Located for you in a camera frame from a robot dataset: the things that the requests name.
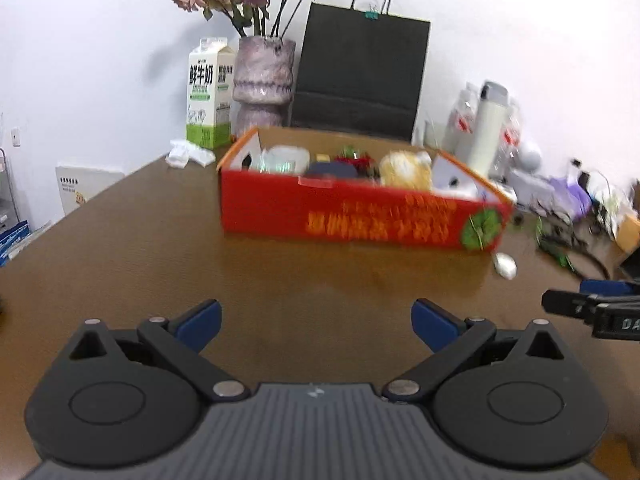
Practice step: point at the yellow fluffy cloth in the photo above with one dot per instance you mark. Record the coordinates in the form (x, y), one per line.
(405, 170)

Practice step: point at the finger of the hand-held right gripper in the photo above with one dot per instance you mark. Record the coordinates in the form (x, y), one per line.
(570, 302)

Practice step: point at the small artificial plant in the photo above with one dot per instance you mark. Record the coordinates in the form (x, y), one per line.
(356, 160)

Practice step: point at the crumpled white tissue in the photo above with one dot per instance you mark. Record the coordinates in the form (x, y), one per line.
(190, 154)

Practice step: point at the small white oval object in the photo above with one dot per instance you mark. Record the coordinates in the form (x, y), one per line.
(505, 266)

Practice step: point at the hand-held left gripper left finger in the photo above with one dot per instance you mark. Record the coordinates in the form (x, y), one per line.
(200, 325)

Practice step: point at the red cardboard box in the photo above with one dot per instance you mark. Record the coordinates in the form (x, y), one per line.
(350, 215)

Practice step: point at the clear plastic water bottle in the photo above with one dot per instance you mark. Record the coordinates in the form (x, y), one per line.
(510, 135)
(460, 120)

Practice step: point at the white thermos bottle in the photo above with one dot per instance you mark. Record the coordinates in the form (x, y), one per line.
(487, 130)

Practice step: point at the black paper shopping bag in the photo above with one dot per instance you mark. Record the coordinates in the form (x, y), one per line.
(360, 65)

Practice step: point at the white wall socket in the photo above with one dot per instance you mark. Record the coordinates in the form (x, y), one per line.
(16, 137)

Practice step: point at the blue white boxes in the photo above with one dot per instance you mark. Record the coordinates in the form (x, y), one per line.
(15, 240)

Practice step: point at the purple soft packet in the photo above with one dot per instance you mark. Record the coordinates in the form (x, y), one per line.
(570, 197)

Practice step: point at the white round lamp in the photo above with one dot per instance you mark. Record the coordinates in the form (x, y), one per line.
(530, 155)

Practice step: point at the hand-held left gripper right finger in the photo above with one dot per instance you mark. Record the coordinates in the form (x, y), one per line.
(435, 325)

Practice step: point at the clear glass cup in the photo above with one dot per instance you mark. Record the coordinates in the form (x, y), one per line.
(432, 132)

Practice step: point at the small brown cardboard box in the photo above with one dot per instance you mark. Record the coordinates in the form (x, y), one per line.
(627, 232)

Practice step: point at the white tissue pack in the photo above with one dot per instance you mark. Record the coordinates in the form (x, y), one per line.
(280, 160)

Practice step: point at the brown wooden desktop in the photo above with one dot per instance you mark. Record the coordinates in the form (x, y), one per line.
(150, 240)

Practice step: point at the white purple tissue box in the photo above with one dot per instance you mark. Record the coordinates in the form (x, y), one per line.
(530, 185)

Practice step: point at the white flat carton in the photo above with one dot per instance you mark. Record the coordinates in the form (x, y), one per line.
(87, 187)

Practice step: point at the dark blue soft cloth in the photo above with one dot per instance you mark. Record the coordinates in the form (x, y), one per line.
(330, 170)

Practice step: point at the white green milk carton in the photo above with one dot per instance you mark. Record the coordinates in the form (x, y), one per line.
(210, 95)

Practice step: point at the mottled pink ceramic vase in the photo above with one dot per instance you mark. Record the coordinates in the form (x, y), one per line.
(262, 85)

